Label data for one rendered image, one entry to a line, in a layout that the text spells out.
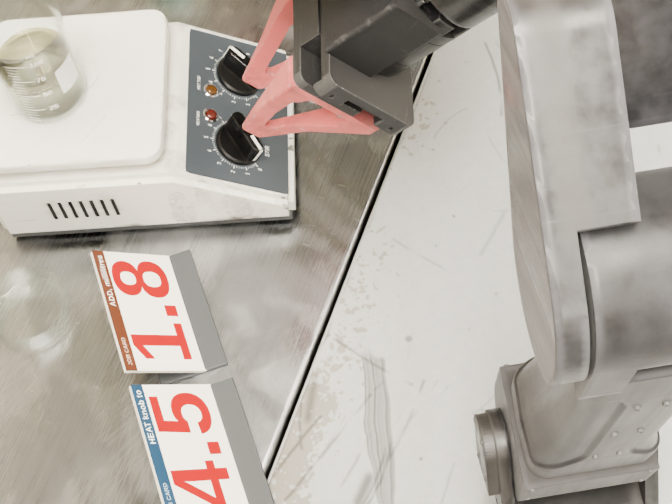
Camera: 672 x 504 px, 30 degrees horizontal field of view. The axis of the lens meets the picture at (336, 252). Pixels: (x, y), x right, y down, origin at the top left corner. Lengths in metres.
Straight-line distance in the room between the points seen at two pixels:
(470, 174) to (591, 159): 0.50
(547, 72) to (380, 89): 0.32
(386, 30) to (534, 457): 0.22
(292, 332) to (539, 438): 0.27
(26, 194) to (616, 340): 0.52
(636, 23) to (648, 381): 0.12
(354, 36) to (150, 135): 0.20
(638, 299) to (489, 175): 0.50
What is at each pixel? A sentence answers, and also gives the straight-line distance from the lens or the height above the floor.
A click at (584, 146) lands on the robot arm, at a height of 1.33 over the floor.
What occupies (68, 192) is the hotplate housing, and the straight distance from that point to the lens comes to 0.83.
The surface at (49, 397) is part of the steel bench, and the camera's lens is 0.83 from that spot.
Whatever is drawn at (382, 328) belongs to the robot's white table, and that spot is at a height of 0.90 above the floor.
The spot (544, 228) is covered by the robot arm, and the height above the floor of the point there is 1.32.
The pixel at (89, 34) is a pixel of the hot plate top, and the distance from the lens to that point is 0.86.
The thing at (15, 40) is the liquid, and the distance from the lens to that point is 0.83.
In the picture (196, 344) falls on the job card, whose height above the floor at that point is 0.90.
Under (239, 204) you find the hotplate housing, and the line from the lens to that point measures 0.83.
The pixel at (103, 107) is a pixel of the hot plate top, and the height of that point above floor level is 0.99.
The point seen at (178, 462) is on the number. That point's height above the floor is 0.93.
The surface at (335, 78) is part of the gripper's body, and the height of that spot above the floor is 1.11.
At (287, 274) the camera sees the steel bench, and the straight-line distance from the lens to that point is 0.84.
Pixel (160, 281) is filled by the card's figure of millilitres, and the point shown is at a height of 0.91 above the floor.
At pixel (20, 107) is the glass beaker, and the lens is 0.82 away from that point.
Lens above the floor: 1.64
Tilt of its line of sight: 61 degrees down
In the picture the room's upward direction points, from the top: 9 degrees counter-clockwise
